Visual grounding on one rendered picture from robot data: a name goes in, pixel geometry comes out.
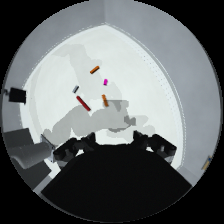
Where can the red rod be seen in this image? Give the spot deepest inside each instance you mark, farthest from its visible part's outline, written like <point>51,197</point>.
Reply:
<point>82,102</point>

